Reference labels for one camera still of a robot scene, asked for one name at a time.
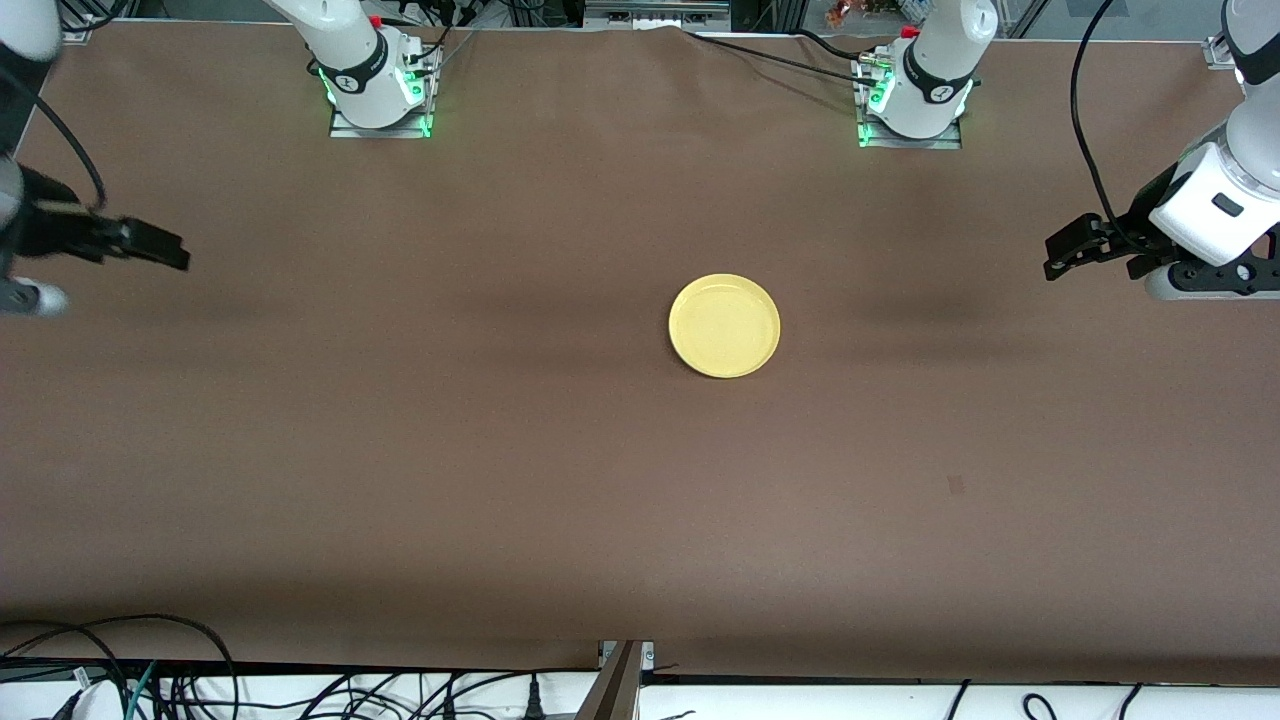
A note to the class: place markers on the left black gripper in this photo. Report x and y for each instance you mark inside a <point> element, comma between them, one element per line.
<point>1143,226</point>

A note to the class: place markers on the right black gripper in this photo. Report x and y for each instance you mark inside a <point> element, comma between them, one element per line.
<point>48,232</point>

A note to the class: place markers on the yellow round plate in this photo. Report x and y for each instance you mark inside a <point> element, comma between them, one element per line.
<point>724,326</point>

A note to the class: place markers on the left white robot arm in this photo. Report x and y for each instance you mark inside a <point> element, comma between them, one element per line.
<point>935,70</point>

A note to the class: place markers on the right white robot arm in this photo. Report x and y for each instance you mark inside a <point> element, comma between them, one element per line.
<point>350,60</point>

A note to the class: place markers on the grey electronics box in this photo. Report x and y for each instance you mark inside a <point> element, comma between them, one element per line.
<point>655,10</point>

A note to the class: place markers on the brown table cover sheet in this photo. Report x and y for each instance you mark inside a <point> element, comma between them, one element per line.
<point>640,520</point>

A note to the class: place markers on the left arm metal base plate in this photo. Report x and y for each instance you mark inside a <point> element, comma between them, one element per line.
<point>915,143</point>

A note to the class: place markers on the metal corner bracket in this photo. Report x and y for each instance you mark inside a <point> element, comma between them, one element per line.
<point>1222,52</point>

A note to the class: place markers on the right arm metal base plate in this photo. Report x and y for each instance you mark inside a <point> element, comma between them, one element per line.
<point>380,128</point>

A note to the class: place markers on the aluminium profile post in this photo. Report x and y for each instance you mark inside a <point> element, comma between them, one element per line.
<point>615,685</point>

